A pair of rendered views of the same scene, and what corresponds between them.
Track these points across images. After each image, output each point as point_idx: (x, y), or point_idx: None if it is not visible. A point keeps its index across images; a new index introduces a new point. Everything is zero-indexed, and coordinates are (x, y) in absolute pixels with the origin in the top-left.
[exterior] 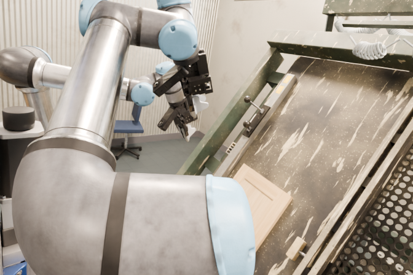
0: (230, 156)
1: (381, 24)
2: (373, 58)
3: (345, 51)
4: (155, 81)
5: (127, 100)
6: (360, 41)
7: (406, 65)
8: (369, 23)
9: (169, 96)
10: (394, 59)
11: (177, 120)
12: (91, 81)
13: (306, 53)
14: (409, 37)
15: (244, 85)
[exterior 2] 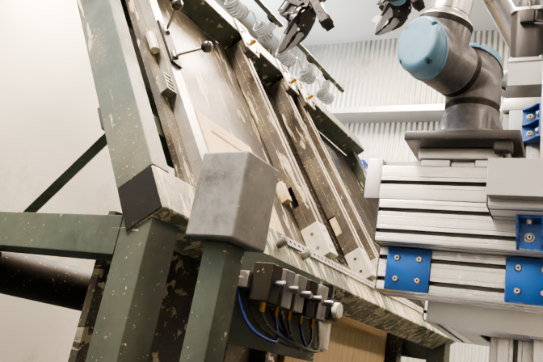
0: (183, 94)
1: None
2: (241, 18)
3: None
4: None
5: None
6: None
7: (217, 31)
8: None
9: None
10: (217, 22)
11: (310, 18)
12: None
13: None
14: (220, 6)
15: None
